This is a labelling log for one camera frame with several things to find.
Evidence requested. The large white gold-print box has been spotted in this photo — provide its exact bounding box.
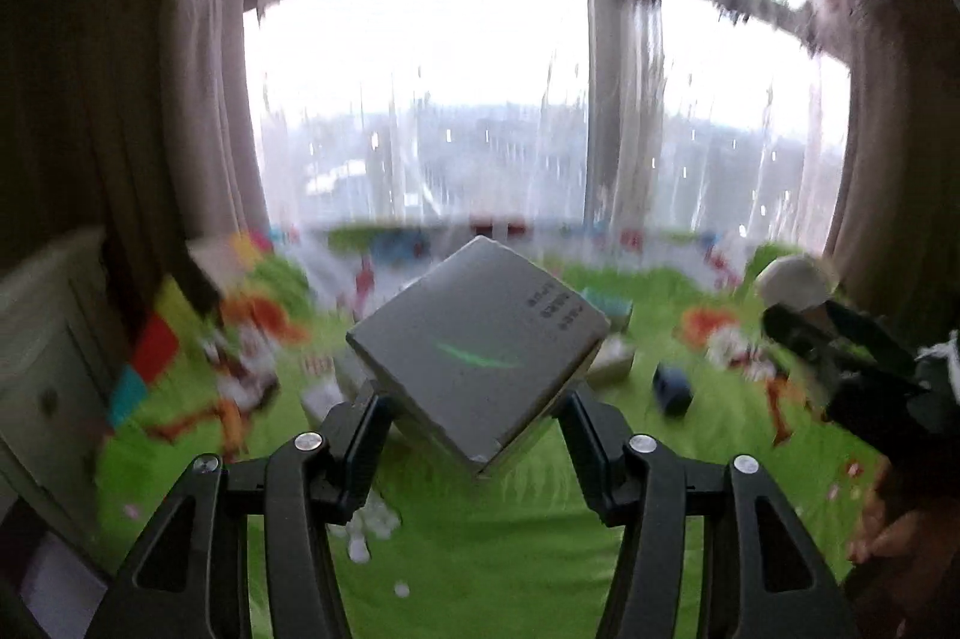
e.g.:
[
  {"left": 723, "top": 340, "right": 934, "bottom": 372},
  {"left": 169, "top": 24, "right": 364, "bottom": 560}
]
[{"left": 347, "top": 236, "right": 610, "bottom": 476}]

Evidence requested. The teal-topped small box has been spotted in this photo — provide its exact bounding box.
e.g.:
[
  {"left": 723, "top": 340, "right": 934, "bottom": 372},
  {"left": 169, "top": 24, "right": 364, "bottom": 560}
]
[{"left": 581, "top": 288, "right": 633, "bottom": 334}]

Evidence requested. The plastic-wrapped white box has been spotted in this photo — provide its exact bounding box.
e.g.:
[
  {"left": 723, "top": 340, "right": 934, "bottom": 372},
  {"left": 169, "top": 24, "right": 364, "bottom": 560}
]
[{"left": 586, "top": 334, "right": 636, "bottom": 389}]

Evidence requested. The person's right hand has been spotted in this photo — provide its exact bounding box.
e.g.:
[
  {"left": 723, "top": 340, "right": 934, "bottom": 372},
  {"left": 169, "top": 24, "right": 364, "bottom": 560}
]
[{"left": 848, "top": 458, "right": 958, "bottom": 618}]

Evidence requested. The pinkish-brown right curtain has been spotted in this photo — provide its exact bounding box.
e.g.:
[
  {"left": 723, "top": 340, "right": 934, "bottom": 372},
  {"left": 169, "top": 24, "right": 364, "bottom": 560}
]
[{"left": 812, "top": 0, "right": 958, "bottom": 335}]

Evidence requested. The pinkish-brown curtain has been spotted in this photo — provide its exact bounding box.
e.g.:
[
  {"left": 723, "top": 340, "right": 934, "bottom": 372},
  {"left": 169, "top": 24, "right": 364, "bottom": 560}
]
[
  {"left": 812, "top": 0, "right": 958, "bottom": 335},
  {"left": 110, "top": 0, "right": 280, "bottom": 247}
]

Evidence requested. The green cartoon play mat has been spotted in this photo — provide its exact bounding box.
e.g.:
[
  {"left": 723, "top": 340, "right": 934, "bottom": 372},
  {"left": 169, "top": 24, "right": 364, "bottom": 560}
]
[{"left": 89, "top": 223, "right": 895, "bottom": 639}]

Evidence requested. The white cabinet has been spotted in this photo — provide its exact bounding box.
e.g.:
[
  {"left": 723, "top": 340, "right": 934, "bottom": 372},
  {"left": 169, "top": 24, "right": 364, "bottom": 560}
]
[{"left": 2, "top": 228, "right": 128, "bottom": 545}]

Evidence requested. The white lace sheer curtain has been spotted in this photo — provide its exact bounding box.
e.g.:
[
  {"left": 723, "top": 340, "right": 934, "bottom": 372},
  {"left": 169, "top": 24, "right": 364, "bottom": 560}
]
[{"left": 244, "top": 0, "right": 850, "bottom": 251}]

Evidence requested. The pinkish-brown left curtain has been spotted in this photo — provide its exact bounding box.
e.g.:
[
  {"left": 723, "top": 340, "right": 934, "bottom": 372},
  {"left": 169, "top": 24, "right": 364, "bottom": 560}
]
[{"left": 110, "top": 0, "right": 280, "bottom": 247}]

